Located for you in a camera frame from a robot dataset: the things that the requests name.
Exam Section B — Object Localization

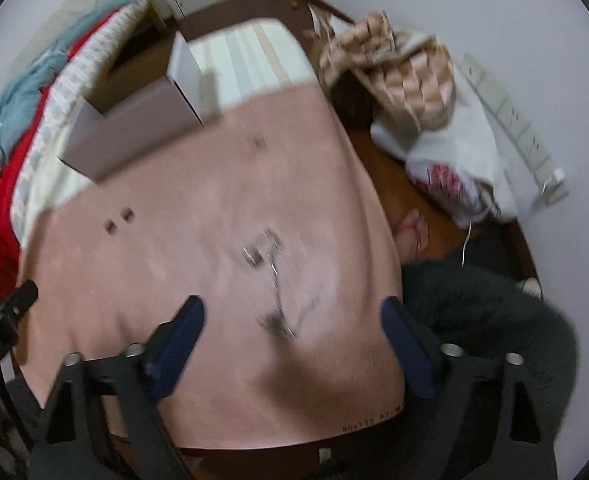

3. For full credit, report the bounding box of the silver chain necklace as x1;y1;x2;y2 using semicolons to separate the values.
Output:
241;226;324;344

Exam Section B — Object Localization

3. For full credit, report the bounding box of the white cardboard jewelry box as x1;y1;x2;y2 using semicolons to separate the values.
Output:
56;30;221;184

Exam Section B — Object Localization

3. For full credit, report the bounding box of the red blanket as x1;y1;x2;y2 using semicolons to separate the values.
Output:
0;8;121;302

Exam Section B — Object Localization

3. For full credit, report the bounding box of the dark fuzzy trouser leg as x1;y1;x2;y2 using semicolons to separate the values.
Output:
401;260;579;442

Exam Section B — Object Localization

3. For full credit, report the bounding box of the bed with checkered sheet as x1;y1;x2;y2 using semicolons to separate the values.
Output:
0;0;154;281

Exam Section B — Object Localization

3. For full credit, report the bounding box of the foot in pink flip-flop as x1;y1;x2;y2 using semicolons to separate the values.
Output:
393;209;430;263

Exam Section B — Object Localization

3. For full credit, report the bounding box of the blue-grey quilt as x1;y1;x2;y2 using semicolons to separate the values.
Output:
0;0;139;170

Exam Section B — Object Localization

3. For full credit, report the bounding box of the white power strip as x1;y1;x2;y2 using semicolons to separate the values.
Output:
459;53;570;206

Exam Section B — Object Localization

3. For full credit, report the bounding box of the pink and striped table cloth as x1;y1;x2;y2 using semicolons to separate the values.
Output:
14;18;405;450

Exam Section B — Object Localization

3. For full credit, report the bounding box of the white plastic bag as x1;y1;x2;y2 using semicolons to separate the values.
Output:
370;78;518;229

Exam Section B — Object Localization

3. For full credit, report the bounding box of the checkered brown cloth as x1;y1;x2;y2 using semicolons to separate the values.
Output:
311;6;456;132

